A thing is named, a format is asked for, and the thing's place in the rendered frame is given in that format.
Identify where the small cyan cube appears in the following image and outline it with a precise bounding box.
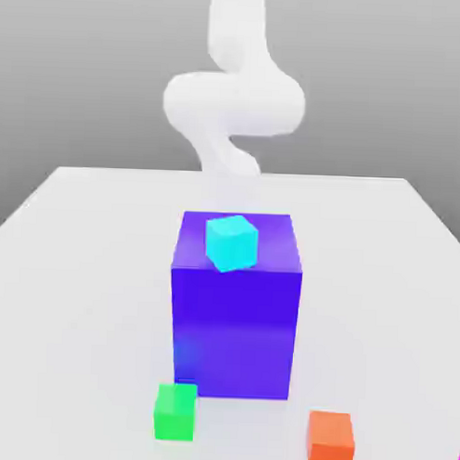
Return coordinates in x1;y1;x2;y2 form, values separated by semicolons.
203;213;260;275

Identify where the small green cube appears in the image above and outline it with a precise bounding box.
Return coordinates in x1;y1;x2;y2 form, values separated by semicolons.
152;382;199;442

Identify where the small orange cube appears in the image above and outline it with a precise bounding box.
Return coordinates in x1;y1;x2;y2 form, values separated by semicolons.
306;410;357;460

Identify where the large purple box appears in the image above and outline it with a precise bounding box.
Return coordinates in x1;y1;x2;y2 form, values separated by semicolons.
165;209;305;401

